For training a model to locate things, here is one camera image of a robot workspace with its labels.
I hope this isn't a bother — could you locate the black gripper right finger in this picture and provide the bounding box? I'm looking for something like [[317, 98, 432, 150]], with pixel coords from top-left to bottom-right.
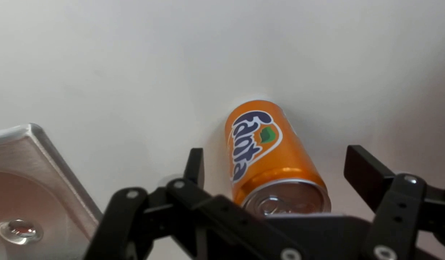
[[343, 143, 445, 260]]

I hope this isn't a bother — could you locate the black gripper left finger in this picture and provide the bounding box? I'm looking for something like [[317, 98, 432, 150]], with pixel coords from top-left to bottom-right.
[[84, 148, 304, 260]]

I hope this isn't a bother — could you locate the orange Fanta soda can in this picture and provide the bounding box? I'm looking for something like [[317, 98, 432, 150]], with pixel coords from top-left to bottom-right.
[[224, 98, 332, 220]]

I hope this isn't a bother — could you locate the stainless steel sink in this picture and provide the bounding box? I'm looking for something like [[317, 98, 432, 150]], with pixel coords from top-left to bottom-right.
[[0, 122, 104, 260]]

